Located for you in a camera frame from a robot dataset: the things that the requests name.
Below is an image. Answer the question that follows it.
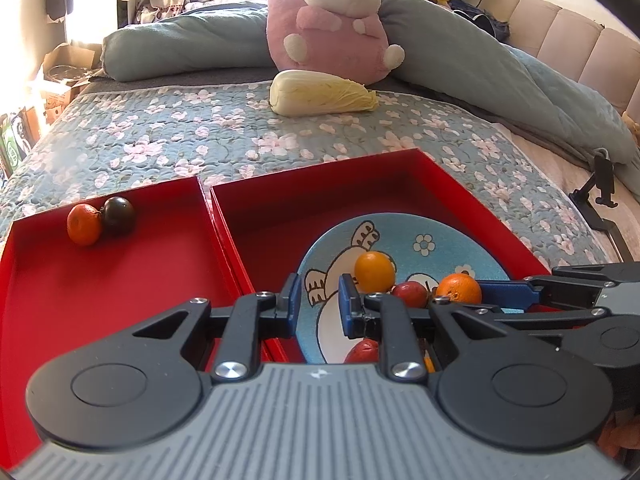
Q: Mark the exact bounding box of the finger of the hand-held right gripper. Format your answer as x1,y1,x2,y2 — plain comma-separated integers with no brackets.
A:
475,307,611,343
472,262,640,307

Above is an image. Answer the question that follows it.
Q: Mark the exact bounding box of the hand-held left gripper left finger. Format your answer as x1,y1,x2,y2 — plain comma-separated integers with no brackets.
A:
131,272,303,383

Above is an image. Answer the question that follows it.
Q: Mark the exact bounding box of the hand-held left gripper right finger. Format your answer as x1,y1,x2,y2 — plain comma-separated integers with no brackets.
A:
339,274,510,383

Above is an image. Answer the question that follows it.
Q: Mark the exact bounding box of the orange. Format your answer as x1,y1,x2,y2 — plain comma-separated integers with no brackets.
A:
354,252,396,293
435,274,482,306

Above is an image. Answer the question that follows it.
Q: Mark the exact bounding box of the red jujube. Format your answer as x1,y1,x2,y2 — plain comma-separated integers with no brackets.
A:
344,338,381,365

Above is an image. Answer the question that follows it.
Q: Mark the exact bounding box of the red apple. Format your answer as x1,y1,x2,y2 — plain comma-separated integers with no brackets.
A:
391,282,431,308

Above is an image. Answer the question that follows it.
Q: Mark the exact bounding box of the blue rabbit print plate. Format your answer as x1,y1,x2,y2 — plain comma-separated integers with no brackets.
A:
296,213,513,365

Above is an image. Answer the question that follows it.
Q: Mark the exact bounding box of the red paper box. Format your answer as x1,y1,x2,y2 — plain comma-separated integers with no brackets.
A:
209,148,553,363
0,176,273,466

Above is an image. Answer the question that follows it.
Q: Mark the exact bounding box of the dark plum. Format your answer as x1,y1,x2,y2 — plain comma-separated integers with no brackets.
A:
102,196,136,235

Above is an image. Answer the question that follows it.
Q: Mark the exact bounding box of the small mandarin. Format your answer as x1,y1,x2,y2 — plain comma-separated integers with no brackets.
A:
66,204,104,247

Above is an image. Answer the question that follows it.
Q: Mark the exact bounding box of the beige bed sheet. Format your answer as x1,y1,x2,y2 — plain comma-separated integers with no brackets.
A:
505,125,640,261

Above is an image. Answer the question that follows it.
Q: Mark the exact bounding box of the black phone stand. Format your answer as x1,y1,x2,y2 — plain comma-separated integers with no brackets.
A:
569,149,636,261

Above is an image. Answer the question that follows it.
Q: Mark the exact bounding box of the floral quilted bedspread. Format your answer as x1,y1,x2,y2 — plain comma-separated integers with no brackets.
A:
0,82,621,271

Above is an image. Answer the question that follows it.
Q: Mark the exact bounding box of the napa cabbage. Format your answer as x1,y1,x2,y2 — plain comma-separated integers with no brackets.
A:
269,70,380,116

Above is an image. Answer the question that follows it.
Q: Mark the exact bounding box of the light blue duvet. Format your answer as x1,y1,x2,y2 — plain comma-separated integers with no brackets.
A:
102,0,640,181

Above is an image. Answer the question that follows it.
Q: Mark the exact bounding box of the grey blanket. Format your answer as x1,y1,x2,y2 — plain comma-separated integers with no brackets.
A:
80,67,281,93

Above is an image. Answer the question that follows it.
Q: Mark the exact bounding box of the beige padded headboard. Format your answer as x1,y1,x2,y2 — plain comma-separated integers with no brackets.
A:
475,0,640,116

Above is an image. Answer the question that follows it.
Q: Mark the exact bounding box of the pink plush rabbit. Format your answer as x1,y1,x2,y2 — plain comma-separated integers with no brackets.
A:
266,0,406,86

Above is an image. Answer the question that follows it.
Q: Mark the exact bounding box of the dark blue garment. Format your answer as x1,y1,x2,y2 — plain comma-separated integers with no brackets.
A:
447,0,511,43

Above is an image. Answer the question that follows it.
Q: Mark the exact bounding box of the cardboard box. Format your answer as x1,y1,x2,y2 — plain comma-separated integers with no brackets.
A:
40,42,103,126

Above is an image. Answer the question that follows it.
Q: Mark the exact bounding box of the green printed box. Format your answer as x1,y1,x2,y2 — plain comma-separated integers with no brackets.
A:
0,110,41,176

